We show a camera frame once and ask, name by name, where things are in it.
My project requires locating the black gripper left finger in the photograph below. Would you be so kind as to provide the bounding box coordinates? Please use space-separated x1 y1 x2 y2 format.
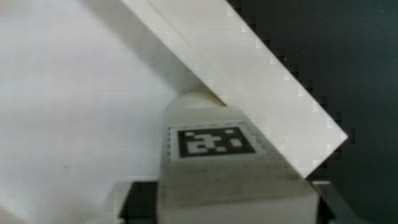
88 180 162 224

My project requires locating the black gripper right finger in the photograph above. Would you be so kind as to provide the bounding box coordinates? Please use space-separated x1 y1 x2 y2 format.
313 180 372 224

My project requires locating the white table leg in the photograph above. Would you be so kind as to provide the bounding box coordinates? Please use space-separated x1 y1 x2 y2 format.
157 92 320 224

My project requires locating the white square tabletop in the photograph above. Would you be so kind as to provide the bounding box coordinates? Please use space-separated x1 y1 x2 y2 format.
0 0 352 224

